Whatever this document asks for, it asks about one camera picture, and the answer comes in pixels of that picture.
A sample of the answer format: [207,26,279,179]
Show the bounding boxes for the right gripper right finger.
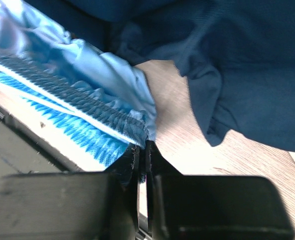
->
[145,140,295,240]

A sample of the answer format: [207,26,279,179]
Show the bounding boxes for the light blue shorts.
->
[0,0,157,171]

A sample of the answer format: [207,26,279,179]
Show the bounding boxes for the navy blue shorts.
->
[30,0,295,152]

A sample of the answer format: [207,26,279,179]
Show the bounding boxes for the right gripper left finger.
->
[0,145,140,240]

